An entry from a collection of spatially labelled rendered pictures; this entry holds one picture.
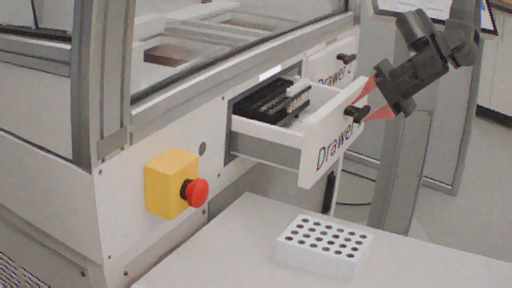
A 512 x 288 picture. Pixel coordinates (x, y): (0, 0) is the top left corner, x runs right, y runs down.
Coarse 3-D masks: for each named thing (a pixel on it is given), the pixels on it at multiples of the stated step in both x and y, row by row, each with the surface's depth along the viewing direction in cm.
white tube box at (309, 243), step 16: (304, 224) 86; (320, 224) 87; (336, 224) 87; (288, 240) 84; (304, 240) 83; (320, 240) 84; (336, 240) 83; (352, 240) 83; (368, 240) 83; (288, 256) 82; (304, 256) 81; (320, 256) 80; (336, 256) 79; (352, 256) 80; (320, 272) 81; (336, 272) 79; (352, 272) 78
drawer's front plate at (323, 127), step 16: (336, 96) 98; (352, 96) 102; (320, 112) 91; (336, 112) 95; (304, 128) 88; (320, 128) 89; (336, 128) 97; (304, 144) 89; (320, 144) 91; (336, 144) 100; (304, 160) 90; (320, 160) 93; (304, 176) 91; (320, 176) 96
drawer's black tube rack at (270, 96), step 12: (276, 84) 110; (288, 84) 110; (252, 96) 103; (264, 96) 104; (276, 96) 105; (240, 108) 99; (252, 108) 98; (300, 108) 109; (264, 120) 99; (276, 120) 103; (288, 120) 105
